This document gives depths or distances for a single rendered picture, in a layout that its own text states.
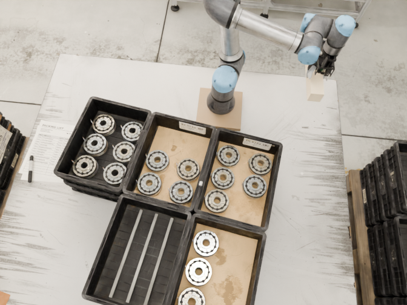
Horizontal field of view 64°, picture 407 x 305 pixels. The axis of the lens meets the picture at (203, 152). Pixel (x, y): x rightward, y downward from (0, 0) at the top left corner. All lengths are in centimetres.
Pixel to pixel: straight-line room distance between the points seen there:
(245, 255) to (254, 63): 190
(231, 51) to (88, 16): 200
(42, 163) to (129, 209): 55
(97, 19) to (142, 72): 147
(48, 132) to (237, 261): 114
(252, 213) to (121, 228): 55
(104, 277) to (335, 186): 113
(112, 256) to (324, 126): 122
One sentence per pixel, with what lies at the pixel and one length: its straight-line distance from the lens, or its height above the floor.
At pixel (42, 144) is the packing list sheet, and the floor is 70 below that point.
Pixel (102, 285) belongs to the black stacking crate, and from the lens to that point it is 140.
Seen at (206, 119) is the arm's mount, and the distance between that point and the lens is 169.
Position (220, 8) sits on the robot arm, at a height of 134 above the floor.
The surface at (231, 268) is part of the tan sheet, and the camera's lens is 137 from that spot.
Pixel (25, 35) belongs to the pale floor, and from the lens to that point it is 338.
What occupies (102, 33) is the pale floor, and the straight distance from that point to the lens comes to 317.
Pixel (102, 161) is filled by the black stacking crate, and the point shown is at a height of 83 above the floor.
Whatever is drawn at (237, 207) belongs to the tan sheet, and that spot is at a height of 83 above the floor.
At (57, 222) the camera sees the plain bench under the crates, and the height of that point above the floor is 70.
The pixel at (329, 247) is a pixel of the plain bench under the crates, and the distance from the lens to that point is 163.
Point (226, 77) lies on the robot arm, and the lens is 157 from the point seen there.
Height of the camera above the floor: 219
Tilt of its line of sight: 65 degrees down
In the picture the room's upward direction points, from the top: 4 degrees clockwise
